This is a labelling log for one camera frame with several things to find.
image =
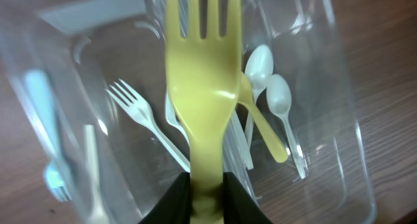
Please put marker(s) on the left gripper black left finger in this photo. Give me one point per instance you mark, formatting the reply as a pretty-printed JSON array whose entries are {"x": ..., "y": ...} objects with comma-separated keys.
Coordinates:
[{"x": 175, "y": 207}]

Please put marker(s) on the clear plastic container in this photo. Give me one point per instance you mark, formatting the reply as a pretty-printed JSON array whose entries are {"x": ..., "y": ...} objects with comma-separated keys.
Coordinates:
[
  {"x": 303, "y": 37},
  {"x": 84, "y": 46}
]

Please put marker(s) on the yellow plastic fork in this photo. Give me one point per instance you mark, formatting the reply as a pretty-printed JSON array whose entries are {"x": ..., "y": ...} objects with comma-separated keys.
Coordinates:
[{"x": 203, "y": 81}]

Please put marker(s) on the light blue plastic fork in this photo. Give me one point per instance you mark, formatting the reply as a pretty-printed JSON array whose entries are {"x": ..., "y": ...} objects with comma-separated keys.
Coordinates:
[{"x": 39, "y": 90}]

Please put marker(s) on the left clear plastic container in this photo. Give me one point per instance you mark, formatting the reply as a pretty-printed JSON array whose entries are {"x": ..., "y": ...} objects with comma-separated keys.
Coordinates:
[{"x": 84, "y": 46}]

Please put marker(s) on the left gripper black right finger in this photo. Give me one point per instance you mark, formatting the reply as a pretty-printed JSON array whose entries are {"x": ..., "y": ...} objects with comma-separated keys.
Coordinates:
[{"x": 239, "y": 207}]

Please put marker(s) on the yellow plastic spoon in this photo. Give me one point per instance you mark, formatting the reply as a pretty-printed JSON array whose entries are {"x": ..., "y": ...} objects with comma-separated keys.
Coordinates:
[{"x": 272, "y": 141}]

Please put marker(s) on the translucent curved white fork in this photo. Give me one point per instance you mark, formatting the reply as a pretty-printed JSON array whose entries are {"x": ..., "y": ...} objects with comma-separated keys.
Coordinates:
[{"x": 235, "y": 149}]

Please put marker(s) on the right clear plastic container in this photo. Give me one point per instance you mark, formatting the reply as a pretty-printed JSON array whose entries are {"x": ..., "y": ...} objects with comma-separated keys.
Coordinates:
[{"x": 303, "y": 37}]

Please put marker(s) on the white plastic fork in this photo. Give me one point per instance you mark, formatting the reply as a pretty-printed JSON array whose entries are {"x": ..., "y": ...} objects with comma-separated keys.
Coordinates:
[{"x": 140, "y": 111}]

